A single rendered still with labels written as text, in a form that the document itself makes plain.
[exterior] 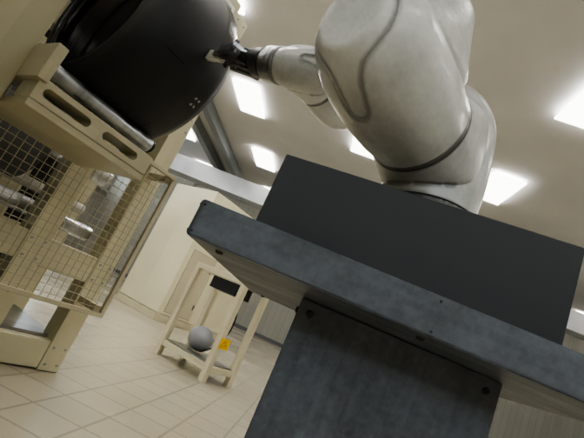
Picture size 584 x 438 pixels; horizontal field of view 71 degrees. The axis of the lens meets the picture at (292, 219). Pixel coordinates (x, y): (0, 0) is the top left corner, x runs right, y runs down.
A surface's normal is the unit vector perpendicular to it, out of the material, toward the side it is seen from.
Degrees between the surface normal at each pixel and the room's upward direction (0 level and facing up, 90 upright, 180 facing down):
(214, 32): 81
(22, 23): 90
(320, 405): 90
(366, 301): 90
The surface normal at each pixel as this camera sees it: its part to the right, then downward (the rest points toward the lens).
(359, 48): -0.33, 0.47
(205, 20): 0.86, 0.04
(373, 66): -0.18, 0.60
